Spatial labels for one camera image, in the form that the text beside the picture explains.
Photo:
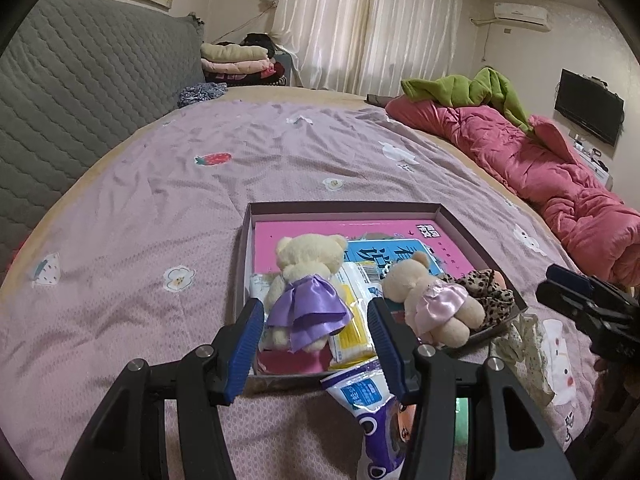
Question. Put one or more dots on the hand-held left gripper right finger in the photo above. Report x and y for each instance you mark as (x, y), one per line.
(387, 350)

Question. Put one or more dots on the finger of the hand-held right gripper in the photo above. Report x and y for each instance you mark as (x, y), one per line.
(570, 279)
(565, 302)

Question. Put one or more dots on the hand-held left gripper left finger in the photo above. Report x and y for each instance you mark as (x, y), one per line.
(245, 355)

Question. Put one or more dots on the white tissue pack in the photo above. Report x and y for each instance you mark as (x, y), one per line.
(352, 330)

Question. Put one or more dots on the purple and white packet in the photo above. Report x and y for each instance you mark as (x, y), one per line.
(370, 400)

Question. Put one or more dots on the teddy bear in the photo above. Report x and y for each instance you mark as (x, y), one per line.
(405, 285)
(305, 260)

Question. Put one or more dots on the leopard print cloth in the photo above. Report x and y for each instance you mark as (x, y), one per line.
(487, 302)

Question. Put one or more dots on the brown cardboard box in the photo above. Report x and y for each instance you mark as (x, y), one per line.
(345, 211)

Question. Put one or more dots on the white floral cloth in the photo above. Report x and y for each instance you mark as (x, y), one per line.
(525, 345)

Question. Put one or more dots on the pink quilt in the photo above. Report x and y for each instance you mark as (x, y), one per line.
(540, 170)

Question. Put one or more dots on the white cabinet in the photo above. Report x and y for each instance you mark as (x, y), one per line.
(595, 165)

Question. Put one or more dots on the pink picture book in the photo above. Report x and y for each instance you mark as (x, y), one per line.
(300, 227)

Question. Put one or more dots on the purple printed bedsheet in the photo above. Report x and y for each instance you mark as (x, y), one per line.
(150, 220)

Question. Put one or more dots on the green blanket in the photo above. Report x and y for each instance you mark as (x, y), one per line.
(450, 87)

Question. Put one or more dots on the dark cloth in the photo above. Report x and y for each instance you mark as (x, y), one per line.
(382, 99)

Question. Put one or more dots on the blue patterned cloth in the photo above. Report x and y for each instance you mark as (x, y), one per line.
(200, 94)

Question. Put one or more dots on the white air conditioner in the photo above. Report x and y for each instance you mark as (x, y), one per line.
(520, 15)

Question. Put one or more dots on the pink folded garment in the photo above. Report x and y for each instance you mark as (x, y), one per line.
(235, 66)

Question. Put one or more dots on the beige folded garment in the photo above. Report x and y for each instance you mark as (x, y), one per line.
(232, 52)

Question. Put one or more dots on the black garment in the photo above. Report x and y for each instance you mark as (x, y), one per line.
(260, 40)

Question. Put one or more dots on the grey quilted headboard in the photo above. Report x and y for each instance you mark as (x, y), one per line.
(75, 85)

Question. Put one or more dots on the white curtain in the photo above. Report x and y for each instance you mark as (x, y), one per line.
(370, 20)

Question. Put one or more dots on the black wall television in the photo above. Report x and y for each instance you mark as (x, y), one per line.
(590, 105)

